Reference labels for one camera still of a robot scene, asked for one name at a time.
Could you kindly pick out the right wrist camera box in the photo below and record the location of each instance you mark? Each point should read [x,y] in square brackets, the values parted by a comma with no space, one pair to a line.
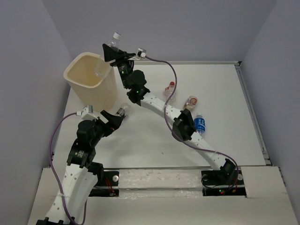
[141,55]

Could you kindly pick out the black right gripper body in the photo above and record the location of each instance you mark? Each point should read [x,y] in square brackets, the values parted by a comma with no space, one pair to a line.
[123,66]

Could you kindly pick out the large clear plastic bottle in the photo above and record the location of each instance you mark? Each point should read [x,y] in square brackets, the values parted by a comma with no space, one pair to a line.
[102,68]

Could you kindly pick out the blue label water bottle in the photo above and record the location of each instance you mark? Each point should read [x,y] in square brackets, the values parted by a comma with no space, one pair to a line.
[199,123]

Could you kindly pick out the cream plastic bin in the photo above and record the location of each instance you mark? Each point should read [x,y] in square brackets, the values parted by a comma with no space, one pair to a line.
[92,80]

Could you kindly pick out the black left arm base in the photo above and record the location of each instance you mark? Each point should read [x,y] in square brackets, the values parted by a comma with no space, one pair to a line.
[108,186]

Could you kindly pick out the red label clear bottle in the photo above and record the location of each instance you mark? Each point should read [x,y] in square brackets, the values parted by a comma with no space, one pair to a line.
[169,92]

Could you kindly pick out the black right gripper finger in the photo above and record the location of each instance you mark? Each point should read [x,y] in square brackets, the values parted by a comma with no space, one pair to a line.
[123,55]
[109,52]

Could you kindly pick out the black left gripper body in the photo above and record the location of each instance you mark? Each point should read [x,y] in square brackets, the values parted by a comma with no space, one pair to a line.
[101,129]

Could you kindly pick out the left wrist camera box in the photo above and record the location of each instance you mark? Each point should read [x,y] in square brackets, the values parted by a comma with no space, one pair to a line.
[86,113]

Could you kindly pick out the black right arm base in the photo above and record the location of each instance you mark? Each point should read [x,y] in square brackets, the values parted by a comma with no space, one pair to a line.
[212,186]

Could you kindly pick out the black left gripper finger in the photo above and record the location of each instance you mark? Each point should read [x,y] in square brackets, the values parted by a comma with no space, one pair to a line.
[115,121]
[106,115]

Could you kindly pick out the crushed clear plastic bottle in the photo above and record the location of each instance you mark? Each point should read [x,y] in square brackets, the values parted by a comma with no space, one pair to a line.
[123,110]

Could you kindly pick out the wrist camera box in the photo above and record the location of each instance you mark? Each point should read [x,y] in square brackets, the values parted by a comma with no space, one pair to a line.
[141,55]
[86,113]

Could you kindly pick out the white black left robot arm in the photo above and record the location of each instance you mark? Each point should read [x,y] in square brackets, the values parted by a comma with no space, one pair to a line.
[81,174]

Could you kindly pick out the red cap orange label bottle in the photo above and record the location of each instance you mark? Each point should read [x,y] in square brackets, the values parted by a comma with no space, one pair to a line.
[190,103]

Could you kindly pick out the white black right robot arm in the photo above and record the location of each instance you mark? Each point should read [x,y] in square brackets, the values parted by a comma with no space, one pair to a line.
[179,122]

